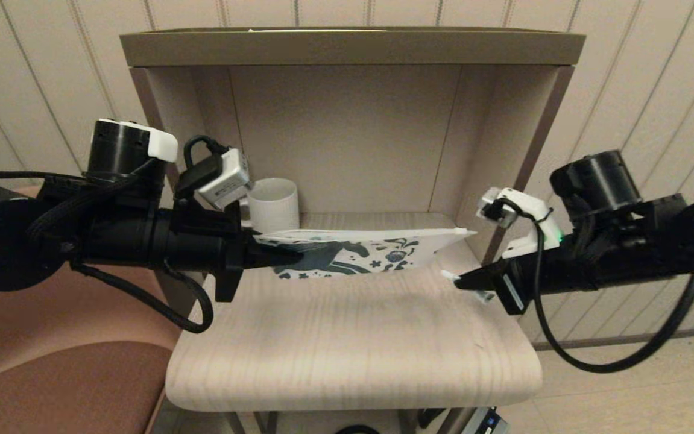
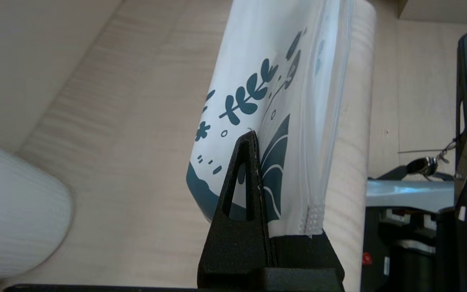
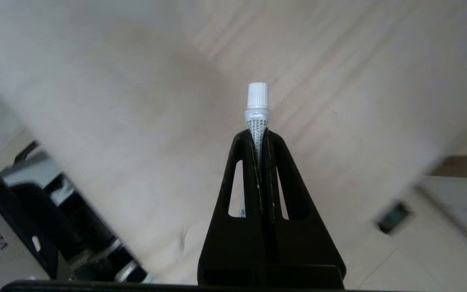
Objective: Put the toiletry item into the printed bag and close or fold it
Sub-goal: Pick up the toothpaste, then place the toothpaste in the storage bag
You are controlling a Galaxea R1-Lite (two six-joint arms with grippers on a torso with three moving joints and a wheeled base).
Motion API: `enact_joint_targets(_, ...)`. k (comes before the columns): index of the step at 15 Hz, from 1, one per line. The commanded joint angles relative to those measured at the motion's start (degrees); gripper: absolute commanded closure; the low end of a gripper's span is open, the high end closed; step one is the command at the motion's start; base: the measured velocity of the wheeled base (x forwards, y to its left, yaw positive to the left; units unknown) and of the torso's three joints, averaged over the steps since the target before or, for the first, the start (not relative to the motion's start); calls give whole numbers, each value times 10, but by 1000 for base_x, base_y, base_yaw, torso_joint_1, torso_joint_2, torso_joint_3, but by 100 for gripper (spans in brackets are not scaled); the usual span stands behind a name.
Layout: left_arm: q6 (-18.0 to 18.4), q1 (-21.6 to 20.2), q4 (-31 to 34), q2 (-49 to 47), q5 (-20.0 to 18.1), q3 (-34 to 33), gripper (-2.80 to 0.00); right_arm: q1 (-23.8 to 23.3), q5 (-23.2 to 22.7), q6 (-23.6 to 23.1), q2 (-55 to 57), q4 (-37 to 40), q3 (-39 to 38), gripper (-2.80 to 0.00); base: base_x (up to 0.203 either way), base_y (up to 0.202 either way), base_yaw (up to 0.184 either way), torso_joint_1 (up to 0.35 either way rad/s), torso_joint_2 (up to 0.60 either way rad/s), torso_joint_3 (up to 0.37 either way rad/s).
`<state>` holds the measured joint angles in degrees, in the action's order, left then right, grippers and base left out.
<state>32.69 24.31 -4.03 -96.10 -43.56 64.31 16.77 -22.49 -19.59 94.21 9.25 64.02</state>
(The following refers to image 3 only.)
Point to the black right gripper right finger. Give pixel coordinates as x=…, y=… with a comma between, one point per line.
x=294, y=243

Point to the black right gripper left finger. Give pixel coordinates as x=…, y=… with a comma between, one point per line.
x=233, y=243

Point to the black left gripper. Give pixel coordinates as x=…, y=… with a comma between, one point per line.
x=75, y=227

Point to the small white toothpaste tube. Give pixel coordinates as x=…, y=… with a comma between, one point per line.
x=257, y=101

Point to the beige wooden hutch desk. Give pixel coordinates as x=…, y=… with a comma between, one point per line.
x=136, y=101

